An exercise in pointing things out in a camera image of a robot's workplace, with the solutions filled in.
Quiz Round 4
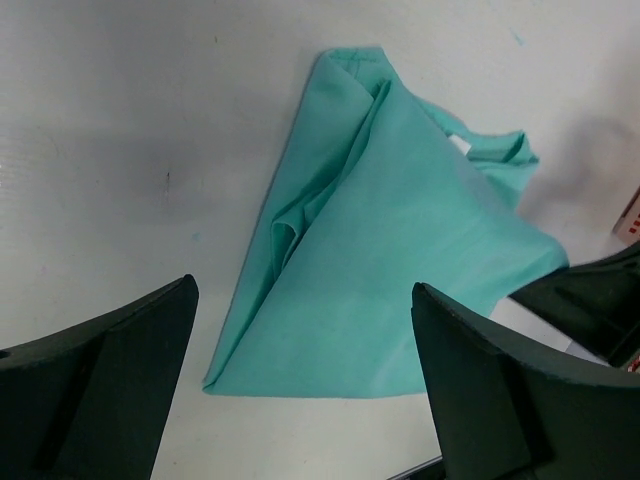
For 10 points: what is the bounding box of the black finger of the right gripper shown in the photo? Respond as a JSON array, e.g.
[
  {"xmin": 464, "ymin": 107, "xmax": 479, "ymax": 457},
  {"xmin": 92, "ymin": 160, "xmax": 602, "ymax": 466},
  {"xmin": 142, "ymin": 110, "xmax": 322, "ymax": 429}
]
[{"xmin": 510, "ymin": 244, "xmax": 639, "ymax": 368}]

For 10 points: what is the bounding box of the white plastic basket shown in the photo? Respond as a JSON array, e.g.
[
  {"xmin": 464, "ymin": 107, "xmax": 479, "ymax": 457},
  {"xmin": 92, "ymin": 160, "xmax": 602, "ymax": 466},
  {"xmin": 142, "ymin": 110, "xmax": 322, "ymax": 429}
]
[{"xmin": 613, "ymin": 188, "xmax": 640, "ymax": 245}]

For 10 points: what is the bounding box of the mint green t-shirt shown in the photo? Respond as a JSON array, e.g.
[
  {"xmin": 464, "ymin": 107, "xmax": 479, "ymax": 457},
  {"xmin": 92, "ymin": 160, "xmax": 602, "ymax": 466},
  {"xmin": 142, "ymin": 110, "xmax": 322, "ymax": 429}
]
[{"xmin": 203, "ymin": 47, "xmax": 568, "ymax": 398}]

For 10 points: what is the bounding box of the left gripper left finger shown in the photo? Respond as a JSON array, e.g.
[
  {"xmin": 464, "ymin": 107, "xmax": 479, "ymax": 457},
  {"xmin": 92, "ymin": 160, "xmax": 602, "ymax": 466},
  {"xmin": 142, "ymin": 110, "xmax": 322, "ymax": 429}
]
[{"xmin": 1, "ymin": 275, "xmax": 199, "ymax": 479}]

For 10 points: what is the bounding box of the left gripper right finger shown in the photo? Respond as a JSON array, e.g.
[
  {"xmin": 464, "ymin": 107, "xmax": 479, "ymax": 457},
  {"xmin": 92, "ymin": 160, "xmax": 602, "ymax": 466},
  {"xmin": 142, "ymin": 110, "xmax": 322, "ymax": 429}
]
[{"xmin": 411, "ymin": 283, "xmax": 639, "ymax": 479}]

